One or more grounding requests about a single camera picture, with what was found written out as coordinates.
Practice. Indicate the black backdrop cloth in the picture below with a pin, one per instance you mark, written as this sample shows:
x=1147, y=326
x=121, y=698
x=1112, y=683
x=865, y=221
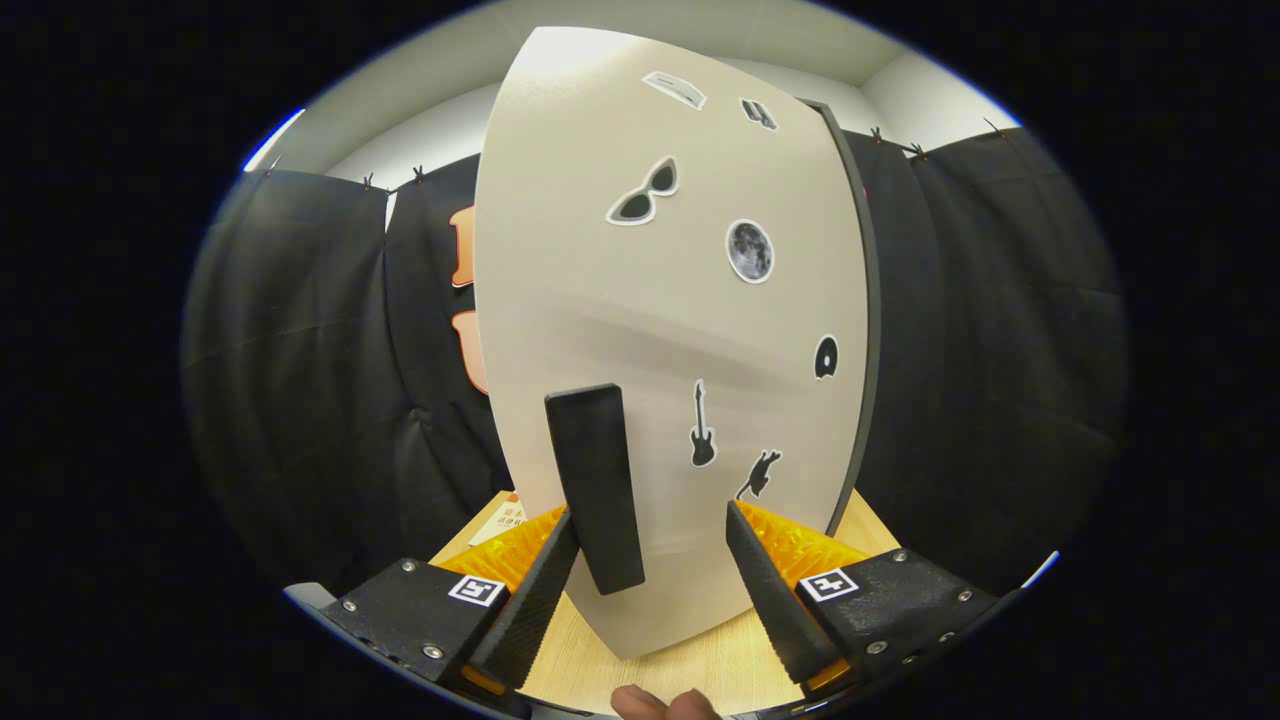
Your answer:
x=300, y=350

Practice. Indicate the beige shoe cabinet door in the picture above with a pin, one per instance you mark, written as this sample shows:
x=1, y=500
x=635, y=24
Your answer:
x=620, y=300

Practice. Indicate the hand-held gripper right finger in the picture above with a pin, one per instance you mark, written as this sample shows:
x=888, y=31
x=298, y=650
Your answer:
x=765, y=600

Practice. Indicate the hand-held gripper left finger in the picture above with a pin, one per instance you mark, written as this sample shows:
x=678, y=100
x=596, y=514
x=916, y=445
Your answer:
x=540, y=590

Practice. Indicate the beige book with red print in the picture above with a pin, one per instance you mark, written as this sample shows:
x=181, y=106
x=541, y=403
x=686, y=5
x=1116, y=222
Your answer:
x=505, y=518

